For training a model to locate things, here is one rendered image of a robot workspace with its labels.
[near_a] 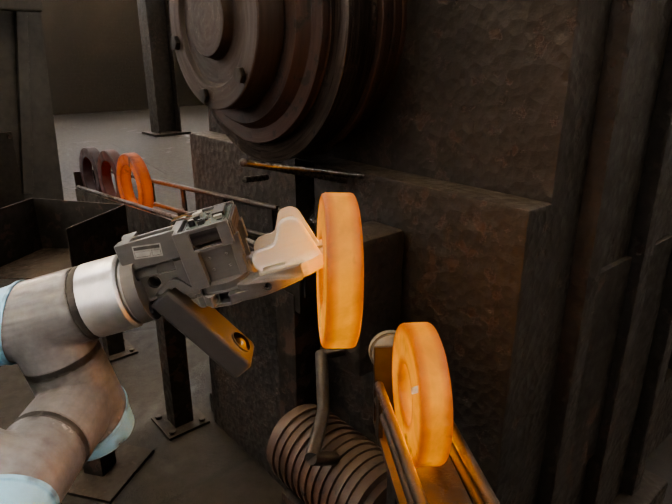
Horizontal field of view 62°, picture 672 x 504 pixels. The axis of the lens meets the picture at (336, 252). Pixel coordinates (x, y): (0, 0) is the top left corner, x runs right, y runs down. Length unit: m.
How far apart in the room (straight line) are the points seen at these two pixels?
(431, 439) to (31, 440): 0.36
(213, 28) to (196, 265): 0.50
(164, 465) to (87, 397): 1.11
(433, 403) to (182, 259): 0.28
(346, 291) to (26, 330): 0.30
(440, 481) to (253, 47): 0.62
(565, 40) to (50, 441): 0.71
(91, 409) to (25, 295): 0.12
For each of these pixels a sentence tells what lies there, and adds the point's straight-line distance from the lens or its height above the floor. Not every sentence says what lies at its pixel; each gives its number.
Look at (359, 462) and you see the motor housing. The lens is 0.82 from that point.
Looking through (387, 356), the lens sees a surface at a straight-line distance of 0.71.
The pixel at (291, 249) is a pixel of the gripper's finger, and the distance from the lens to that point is 0.53.
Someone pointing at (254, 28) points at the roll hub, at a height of 1.10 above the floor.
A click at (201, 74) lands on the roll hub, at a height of 1.03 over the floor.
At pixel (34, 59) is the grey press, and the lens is 3.88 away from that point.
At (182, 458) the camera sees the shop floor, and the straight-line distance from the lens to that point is 1.71.
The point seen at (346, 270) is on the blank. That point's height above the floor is 0.89.
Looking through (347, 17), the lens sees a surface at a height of 1.11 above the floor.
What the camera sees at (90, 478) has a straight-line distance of 1.72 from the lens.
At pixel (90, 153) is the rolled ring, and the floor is 0.75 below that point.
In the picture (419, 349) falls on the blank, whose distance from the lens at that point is 0.59.
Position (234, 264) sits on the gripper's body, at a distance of 0.54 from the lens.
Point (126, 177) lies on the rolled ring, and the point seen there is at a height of 0.72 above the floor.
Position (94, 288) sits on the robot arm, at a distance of 0.56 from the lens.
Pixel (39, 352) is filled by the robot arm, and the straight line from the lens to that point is 0.60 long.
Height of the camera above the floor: 1.07
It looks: 20 degrees down
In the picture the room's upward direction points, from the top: straight up
